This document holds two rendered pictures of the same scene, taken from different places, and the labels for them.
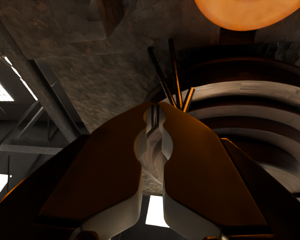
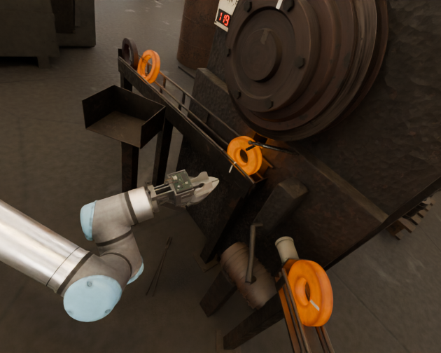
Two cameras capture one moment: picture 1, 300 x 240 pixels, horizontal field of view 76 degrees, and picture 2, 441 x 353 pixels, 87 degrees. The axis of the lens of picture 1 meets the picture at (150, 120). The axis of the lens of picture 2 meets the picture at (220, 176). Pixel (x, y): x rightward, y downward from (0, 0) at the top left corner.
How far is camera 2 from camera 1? 0.75 m
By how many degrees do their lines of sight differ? 100
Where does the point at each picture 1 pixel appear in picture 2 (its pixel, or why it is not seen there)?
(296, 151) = not seen: hidden behind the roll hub
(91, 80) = (380, 166)
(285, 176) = (229, 80)
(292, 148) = not seen: hidden behind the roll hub
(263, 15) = (243, 143)
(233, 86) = (253, 126)
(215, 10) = (253, 155)
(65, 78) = (402, 188)
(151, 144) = (306, 115)
